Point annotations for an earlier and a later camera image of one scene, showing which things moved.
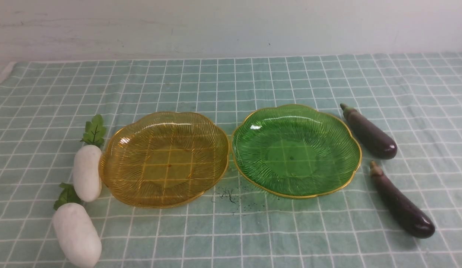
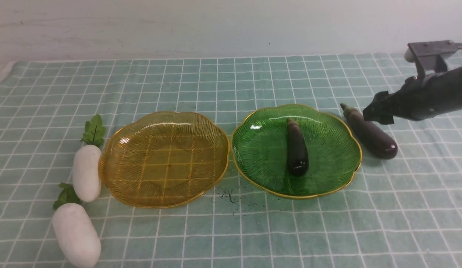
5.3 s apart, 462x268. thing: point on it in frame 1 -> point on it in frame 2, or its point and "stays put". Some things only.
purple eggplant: x=414 y=221 -> x=298 y=159
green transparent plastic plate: x=295 y=151 stays put
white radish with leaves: x=87 y=175 stays put
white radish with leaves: x=77 y=230 stays put
